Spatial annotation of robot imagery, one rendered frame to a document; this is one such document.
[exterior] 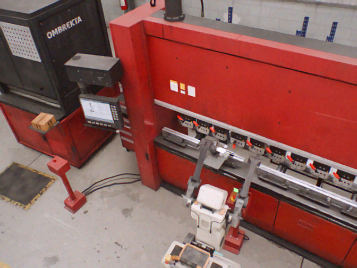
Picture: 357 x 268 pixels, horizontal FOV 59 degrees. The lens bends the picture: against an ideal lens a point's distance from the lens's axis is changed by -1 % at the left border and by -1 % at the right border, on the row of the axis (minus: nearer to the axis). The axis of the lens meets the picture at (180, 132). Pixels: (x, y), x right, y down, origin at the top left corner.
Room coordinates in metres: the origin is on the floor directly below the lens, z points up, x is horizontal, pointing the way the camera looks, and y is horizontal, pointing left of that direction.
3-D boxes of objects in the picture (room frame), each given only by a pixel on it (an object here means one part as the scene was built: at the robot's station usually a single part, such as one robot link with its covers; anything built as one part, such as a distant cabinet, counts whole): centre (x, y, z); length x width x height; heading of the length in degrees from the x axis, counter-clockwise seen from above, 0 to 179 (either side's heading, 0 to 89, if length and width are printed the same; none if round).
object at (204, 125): (2.57, -0.26, 1.26); 0.15 x 0.09 x 0.17; 54
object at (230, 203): (1.93, -0.54, 0.75); 0.20 x 0.16 x 0.18; 60
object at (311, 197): (1.80, -1.22, 0.89); 0.30 x 0.05 x 0.03; 54
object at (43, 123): (3.12, 1.69, 1.04); 0.30 x 0.26 x 0.12; 59
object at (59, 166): (2.63, 1.46, 0.41); 0.25 x 0.20 x 0.83; 144
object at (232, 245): (1.91, -0.53, 0.06); 0.25 x 0.20 x 0.12; 150
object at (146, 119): (3.15, 0.24, 1.15); 0.85 x 0.25 x 2.30; 144
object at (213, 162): (2.32, -0.36, 1.00); 0.26 x 0.18 x 0.01; 144
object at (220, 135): (2.45, -0.43, 1.26); 0.15 x 0.09 x 0.17; 54
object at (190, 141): (2.76, 0.00, 0.92); 0.50 x 0.06 x 0.10; 54
